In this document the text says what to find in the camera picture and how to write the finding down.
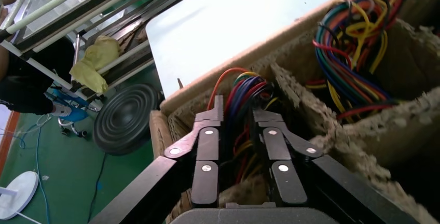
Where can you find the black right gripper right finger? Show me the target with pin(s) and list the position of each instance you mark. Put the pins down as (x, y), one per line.
(275, 143)

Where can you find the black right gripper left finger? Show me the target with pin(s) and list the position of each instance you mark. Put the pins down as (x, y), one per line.
(208, 143)

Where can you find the black ribbed wheel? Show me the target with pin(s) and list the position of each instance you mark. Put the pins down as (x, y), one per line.
(125, 119)

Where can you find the brown cardboard divider box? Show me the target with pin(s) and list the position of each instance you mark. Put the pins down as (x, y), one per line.
(395, 136)

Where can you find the blue wheeled device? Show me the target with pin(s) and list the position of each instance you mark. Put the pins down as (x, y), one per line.
(74, 114)

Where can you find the yellow cloth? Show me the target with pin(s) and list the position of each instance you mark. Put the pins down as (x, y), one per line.
(98, 57)

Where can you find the white tube rack cart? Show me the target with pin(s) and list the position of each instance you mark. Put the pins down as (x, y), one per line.
(68, 13)

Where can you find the person's black clothing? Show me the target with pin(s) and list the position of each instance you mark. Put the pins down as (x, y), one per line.
(24, 88)

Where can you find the white round stand base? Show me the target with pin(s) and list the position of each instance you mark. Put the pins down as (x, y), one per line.
(17, 195)

